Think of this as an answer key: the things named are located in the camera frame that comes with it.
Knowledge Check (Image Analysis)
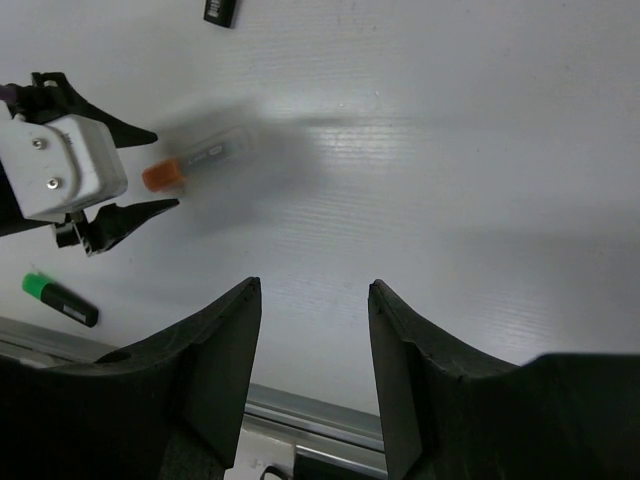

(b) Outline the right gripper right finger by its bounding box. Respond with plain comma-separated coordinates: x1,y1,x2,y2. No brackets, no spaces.
368,281,639,479

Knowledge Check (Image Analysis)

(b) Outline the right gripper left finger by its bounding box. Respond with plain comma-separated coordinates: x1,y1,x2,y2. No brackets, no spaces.
1,277,261,479

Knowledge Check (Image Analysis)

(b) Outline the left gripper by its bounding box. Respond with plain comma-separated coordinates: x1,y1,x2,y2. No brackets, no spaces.
1,72,179,256

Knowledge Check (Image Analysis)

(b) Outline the orange grey highlighter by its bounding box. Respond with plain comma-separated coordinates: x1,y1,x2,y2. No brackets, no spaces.
142,127,251,193

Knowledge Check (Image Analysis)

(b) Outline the green black highlighter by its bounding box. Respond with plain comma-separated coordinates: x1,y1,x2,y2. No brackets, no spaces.
22,273,99,328

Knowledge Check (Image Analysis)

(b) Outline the yellow black highlighter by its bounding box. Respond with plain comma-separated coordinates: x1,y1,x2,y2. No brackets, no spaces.
203,0,240,29

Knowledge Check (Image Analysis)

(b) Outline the aluminium frame rail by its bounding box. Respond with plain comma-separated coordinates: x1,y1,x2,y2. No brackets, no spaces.
1,318,387,479

